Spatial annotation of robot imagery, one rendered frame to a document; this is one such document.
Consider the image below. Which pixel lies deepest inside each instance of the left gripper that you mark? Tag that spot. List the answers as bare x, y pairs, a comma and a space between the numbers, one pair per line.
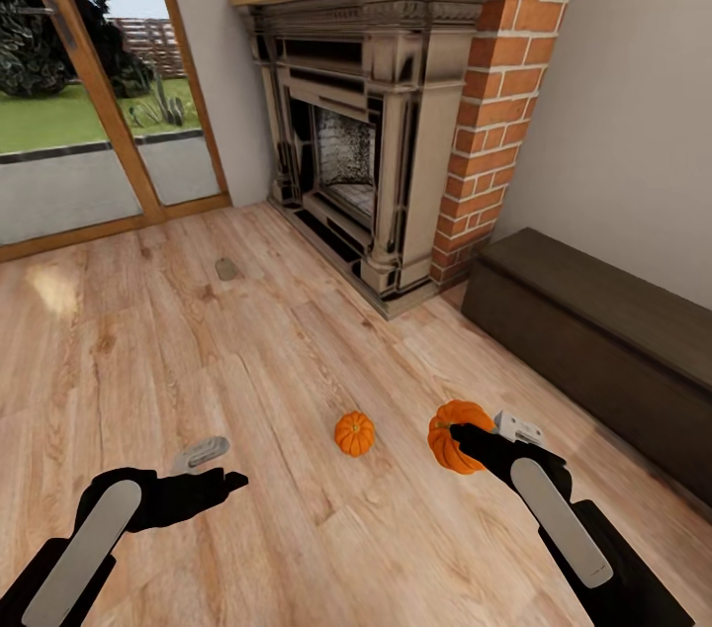
201, 492

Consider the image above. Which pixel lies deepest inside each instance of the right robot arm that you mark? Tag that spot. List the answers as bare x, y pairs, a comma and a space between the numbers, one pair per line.
612, 582

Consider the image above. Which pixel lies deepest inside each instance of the door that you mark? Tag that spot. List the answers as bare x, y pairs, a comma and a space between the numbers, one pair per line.
103, 126

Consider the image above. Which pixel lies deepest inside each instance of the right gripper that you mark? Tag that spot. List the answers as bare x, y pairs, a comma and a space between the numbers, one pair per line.
476, 442

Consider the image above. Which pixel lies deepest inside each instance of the pillar candle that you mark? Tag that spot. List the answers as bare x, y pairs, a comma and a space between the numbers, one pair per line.
226, 269

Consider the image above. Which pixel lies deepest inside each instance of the pumpkin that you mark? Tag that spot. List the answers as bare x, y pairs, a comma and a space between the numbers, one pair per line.
444, 446
354, 433

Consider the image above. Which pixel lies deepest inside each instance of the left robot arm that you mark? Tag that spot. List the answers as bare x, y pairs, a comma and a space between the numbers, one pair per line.
61, 583

